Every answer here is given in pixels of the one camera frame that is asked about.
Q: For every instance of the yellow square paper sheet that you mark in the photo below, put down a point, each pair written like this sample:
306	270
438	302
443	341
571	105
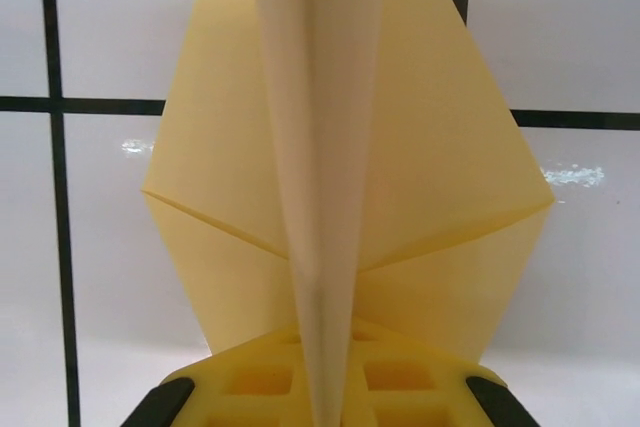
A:
320	97

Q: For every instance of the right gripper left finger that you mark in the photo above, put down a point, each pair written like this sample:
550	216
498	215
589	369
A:
240	387

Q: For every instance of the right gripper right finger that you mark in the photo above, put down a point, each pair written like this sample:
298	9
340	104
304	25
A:
425	387

